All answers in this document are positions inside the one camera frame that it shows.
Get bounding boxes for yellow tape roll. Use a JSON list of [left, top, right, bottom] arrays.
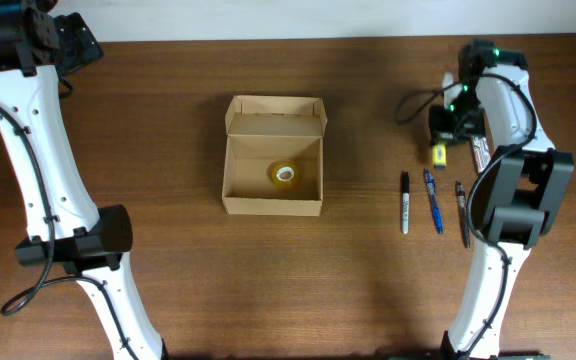
[[269, 161, 299, 190]]

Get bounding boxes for yellow highlighter blue cap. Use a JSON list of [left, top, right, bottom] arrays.
[[432, 144, 447, 169]]

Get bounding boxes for blue ballpoint pen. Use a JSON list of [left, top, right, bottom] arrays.
[[423, 169, 444, 235]]

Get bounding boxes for black ballpoint pen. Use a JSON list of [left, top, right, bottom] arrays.
[[455, 181, 471, 249]]

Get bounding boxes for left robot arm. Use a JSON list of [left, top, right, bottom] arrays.
[[0, 0, 168, 359]]

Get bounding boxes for brown cardboard box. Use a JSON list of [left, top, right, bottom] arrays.
[[222, 95, 327, 217]]

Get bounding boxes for white marker blue cap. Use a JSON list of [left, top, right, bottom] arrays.
[[471, 136, 491, 173]]

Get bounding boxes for black permanent marker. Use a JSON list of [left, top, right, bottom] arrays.
[[401, 172, 410, 234]]

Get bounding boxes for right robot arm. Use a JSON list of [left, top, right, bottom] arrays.
[[429, 40, 575, 359]]

